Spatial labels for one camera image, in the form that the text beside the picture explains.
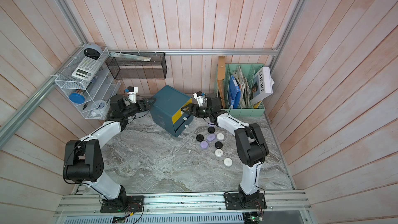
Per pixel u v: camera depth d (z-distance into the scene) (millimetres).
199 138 970
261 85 906
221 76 853
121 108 711
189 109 801
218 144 928
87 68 779
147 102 778
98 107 834
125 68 1062
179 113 858
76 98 769
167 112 821
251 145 512
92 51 804
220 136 957
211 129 1010
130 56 915
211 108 749
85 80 741
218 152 882
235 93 952
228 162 857
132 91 785
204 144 928
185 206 732
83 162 462
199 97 852
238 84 955
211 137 949
